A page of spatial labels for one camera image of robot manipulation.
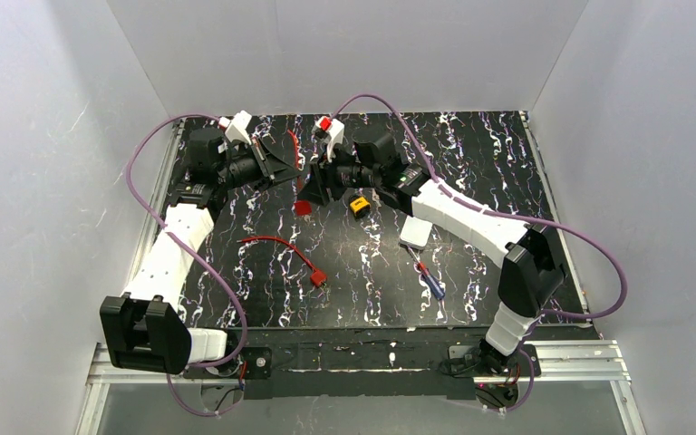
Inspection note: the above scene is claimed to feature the yellow padlock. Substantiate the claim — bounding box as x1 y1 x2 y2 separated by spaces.
348 195 372 219

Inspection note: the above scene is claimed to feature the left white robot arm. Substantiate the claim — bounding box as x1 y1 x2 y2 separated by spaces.
100 127 298 374

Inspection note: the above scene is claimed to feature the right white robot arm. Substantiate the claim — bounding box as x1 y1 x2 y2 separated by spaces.
298 130 568 372

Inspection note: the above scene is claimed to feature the white rectangular box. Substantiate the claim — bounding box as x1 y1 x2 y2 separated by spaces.
400 216 432 250

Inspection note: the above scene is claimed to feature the blue red screwdriver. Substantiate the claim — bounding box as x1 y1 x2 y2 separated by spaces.
406 246 446 301

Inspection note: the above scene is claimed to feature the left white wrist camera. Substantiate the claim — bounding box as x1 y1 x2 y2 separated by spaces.
218 110 252 148

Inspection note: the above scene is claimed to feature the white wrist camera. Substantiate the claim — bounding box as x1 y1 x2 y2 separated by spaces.
218 110 252 148
312 116 344 162

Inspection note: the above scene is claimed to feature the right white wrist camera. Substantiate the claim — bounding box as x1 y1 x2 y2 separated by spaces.
312 116 344 162

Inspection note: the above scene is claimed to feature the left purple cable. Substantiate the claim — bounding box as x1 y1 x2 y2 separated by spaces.
125 113 249 418

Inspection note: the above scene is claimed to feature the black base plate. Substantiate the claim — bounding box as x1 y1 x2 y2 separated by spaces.
184 327 541 404

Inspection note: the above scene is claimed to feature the aluminium frame rail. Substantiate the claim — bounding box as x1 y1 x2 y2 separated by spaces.
74 120 185 434

